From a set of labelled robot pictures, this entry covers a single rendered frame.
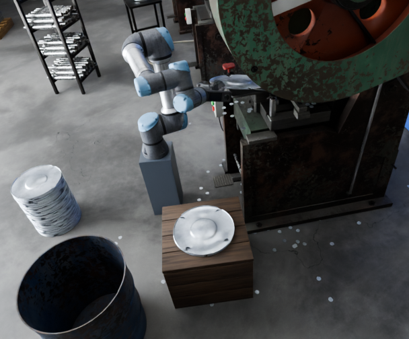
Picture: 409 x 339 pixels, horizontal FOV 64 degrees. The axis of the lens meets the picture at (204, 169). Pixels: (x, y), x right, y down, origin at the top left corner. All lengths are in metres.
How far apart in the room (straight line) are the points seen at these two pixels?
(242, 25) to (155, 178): 1.10
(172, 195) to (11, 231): 1.11
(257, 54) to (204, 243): 0.84
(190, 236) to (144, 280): 0.47
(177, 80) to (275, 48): 0.39
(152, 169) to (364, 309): 1.29
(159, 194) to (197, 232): 0.54
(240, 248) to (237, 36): 0.89
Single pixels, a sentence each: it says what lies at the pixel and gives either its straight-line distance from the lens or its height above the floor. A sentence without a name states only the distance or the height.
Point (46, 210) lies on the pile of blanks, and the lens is 2.15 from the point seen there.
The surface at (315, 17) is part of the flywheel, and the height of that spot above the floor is 1.21.
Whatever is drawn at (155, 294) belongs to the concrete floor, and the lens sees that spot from 1.85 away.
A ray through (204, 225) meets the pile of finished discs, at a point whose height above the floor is 0.37.
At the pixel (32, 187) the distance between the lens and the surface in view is 2.15.
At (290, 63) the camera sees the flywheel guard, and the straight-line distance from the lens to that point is 1.20.
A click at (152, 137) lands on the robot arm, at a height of 0.59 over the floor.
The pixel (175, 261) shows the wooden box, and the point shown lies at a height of 0.35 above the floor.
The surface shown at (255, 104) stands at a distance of 1.74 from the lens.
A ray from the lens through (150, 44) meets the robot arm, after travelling 1.63.
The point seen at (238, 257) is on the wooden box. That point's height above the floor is 0.35.
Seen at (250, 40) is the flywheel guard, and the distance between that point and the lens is 1.12.
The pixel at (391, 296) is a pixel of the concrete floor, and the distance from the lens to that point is 1.93.
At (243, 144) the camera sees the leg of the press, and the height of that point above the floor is 0.62.
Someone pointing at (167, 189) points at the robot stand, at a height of 0.22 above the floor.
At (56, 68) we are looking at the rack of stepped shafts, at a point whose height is 0.26.
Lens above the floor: 1.60
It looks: 42 degrees down
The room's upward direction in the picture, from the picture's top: 8 degrees counter-clockwise
